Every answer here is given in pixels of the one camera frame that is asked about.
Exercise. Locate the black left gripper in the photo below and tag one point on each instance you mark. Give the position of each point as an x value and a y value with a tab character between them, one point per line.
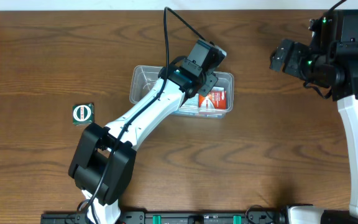
209	82

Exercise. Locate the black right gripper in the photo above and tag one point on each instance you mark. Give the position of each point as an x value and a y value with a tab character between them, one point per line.
289	58

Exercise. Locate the blue fever patch box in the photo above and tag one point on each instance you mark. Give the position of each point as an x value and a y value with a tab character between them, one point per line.
190	108

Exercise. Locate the red white medicine box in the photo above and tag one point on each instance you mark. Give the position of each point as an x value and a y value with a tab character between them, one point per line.
214	100

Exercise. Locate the green Zam-Buk ointment box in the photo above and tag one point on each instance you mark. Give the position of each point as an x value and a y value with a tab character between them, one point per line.
83	114

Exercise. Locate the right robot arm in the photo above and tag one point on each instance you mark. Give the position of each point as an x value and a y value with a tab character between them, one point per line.
335	67

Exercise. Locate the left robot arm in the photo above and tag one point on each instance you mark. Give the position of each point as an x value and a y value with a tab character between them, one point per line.
103	162

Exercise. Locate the clear plastic container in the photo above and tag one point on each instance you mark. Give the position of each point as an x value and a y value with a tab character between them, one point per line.
144	78

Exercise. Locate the black mounting rail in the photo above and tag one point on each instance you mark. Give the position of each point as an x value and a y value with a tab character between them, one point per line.
197	217

